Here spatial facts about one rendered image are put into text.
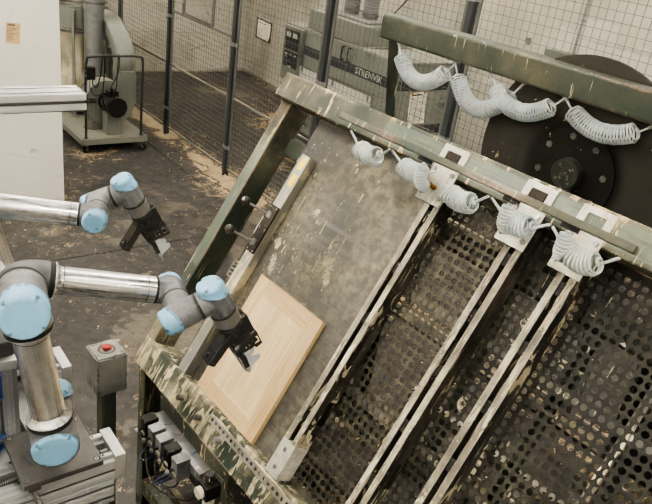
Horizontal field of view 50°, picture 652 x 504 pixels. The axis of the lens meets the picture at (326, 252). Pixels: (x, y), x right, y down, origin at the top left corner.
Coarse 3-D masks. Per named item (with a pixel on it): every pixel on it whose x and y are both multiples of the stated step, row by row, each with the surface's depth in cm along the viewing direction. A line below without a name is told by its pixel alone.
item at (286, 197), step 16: (304, 176) 263; (288, 192) 263; (288, 208) 265; (272, 224) 263; (256, 256) 265; (240, 272) 265; (240, 288) 267; (208, 320) 268; (208, 336) 267; (192, 352) 268; (192, 368) 269
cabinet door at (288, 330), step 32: (256, 288) 261; (256, 320) 256; (288, 320) 247; (320, 320) 238; (256, 352) 251; (288, 352) 242; (224, 384) 256; (256, 384) 247; (288, 384) 239; (256, 416) 242
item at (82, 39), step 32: (64, 0) 721; (96, 0) 708; (64, 32) 736; (96, 32) 723; (64, 64) 756; (96, 64) 737; (128, 64) 728; (96, 96) 720; (128, 96) 740; (64, 128) 741; (96, 128) 737; (128, 128) 755
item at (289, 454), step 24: (432, 168) 216; (432, 192) 214; (432, 216) 216; (408, 240) 219; (432, 240) 220; (408, 264) 217; (384, 288) 221; (360, 312) 222; (384, 312) 220; (360, 336) 219; (336, 360) 222; (360, 360) 223; (336, 384) 221; (312, 408) 225; (288, 432) 225; (312, 432) 224; (288, 456) 222; (288, 480) 227
